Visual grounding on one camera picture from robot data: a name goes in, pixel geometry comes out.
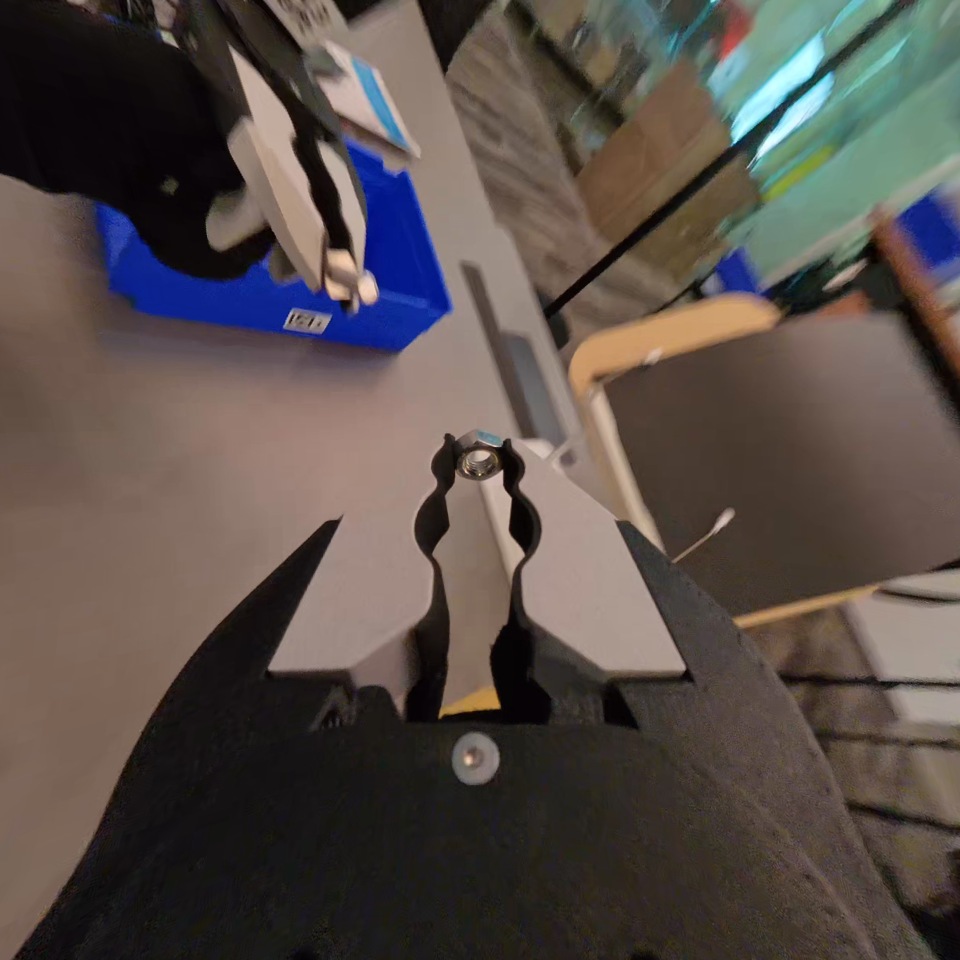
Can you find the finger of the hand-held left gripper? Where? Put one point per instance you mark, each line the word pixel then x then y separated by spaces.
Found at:
pixel 277 172
pixel 349 202

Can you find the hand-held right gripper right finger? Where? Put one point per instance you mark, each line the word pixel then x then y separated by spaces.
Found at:
pixel 600 600

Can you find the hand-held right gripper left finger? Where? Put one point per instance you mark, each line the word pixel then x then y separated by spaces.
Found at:
pixel 352 600

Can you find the steel hex bolt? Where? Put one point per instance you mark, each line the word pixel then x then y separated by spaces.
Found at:
pixel 341 274

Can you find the blue storage bin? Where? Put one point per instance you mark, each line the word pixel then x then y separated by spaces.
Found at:
pixel 225 300
pixel 741 271
pixel 930 225

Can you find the steel hex nut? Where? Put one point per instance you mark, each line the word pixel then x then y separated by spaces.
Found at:
pixel 478 461

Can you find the person's left forearm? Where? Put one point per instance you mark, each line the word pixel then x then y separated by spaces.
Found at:
pixel 37 82

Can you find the white blue leaflet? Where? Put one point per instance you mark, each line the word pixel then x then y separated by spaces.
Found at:
pixel 375 97

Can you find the black pole stand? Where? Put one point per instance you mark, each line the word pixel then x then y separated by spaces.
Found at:
pixel 712 165

